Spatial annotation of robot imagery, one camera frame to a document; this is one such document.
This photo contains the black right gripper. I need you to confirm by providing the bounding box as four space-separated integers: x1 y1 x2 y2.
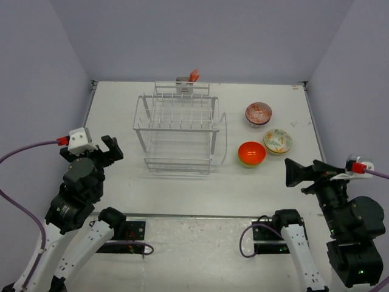
286 155 354 234

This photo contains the white green orange patterned bowl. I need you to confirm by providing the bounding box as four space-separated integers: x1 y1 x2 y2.
263 128 293 151

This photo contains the lime green bowl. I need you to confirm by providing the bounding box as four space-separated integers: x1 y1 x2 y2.
238 158 262 169

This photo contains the red rim zigzag bowl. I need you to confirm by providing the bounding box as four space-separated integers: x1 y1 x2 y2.
244 102 272 127

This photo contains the yellow rim patterned bowl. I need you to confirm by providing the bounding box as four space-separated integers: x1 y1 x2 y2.
265 145 291 155

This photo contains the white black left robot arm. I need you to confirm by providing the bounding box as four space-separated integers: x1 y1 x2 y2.
1 135 124 291

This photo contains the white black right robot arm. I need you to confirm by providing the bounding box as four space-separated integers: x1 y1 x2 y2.
271 158 386 291

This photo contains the orange clip on grey block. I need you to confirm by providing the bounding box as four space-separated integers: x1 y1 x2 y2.
176 69 200 83

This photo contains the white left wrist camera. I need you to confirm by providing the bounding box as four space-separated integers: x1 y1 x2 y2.
67 127 98 156

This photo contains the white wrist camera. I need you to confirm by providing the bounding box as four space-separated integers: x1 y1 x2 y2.
330 155 374 181
67 127 98 156

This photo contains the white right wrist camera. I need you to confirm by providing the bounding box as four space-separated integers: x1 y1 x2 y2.
330 155 374 181

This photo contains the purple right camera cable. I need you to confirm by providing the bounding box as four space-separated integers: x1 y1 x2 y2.
239 162 389 292

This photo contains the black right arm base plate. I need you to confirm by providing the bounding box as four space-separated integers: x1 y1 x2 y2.
252 227 290 255

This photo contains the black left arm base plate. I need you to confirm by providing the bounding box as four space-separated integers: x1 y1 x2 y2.
97 221 146 255

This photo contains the white wire dish rack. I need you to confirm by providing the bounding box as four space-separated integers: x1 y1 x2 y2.
133 81 227 175

